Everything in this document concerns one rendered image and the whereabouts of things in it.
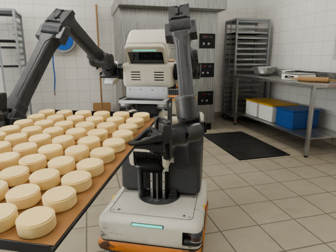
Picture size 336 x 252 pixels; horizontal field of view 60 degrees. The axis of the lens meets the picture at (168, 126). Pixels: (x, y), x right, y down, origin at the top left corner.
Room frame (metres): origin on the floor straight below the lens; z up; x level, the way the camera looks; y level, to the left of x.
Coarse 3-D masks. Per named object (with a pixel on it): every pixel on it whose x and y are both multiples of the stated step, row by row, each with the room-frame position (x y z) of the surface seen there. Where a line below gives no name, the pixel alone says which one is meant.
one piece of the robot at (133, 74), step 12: (168, 60) 1.58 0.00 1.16; (120, 72) 1.57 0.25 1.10; (132, 72) 1.55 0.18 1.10; (144, 72) 1.54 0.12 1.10; (156, 72) 1.53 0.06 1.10; (168, 72) 1.51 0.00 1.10; (132, 84) 1.56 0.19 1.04; (144, 84) 1.55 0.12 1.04; (156, 84) 1.53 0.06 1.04; (168, 84) 1.52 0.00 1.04; (132, 156) 1.53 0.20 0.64
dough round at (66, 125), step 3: (63, 120) 0.80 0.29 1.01; (66, 120) 0.80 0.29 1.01; (69, 120) 0.80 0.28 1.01; (57, 123) 0.78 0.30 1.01; (60, 123) 0.77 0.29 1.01; (63, 123) 0.77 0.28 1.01; (66, 123) 0.77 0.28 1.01; (69, 123) 0.77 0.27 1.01; (72, 123) 0.78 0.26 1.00; (60, 126) 0.76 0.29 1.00; (63, 126) 0.76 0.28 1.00; (66, 126) 0.76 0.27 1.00; (69, 126) 0.77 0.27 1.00; (72, 126) 0.78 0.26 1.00; (63, 129) 0.76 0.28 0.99; (66, 129) 0.76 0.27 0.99
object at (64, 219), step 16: (96, 128) 0.79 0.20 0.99; (144, 128) 0.78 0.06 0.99; (128, 144) 0.66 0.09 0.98; (48, 160) 0.58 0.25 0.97; (112, 160) 0.57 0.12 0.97; (96, 176) 0.51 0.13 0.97; (80, 192) 0.45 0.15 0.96; (80, 208) 0.40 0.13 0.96; (64, 224) 0.36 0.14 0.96; (16, 240) 0.33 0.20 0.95; (32, 240) 0.33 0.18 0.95; (48, 240) 0.33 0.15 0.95
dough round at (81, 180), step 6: (66, 174) 0.47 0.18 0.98; (72, 174) 0.47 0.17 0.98; (78, 174) 0.47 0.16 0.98; (84, 174) 0.47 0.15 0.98; (90, 174) 0.48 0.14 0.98; (66, 180) 0.45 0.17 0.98; (72, 180) 0.45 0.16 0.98; (78, 180) 0.45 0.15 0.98; (84, 180) 0.46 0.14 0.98; (90, 180) 0.47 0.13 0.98; (72, 186) 0.44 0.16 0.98; (78, 186) 0.45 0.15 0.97; (84, 186) 0.45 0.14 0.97; (78, 192) 0.45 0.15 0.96
